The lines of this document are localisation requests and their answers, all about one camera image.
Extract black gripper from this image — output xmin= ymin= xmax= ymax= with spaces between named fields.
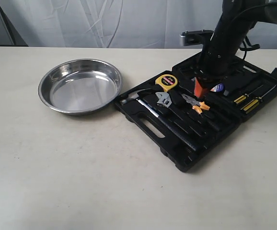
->
xmin=194 ymin=14 xmax=255 ymax=98

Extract silver adjustable wrench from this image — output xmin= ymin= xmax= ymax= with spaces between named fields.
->
xmin=155 ymin=92 xmax=172 ymax=108

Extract black plastic tool case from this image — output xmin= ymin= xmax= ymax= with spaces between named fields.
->
xmin=114 ymin=55 xmax=277 ymax=172

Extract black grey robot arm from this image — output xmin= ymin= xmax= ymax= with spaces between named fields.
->
xmin=194 ymin=0 xmax=277 ymax=98

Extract blue white label pack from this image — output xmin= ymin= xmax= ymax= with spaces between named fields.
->
xmin=210 ymin=83 xmax=225 ymax=93

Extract yellow tape measure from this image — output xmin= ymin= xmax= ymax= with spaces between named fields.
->
xmin=155 ymin=74 xmax=178 ymax=92

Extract yellow black screwdriver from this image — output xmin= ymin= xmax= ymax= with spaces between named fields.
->
xmin=233 ymin=81 xmax=263 ymax=104
xmin=241 ymin=85 xmax=277 ymax=114

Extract steel claw hammer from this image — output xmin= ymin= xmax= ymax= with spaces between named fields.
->
xmin=120 ymin=88 xmax=200 ymax=151

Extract round stainless steel pan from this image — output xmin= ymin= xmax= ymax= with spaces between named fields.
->
xmin=38 ymin=58 xmax=124 ymax=116

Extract white backdrop curtain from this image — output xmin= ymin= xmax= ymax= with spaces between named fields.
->
xmin=0 ymin=0 xmax=277 ymax=50

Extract orange handled pliers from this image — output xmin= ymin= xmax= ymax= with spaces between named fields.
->
xmin=181 ymin=93 xmax=219 ymax=131

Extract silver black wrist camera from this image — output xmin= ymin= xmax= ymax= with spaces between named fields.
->
xmin=180 ymin=30 xmax=214 ymax=46

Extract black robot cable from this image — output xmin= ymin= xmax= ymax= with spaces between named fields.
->
xmin=236 ymin=4 xmax=277 ymax=60

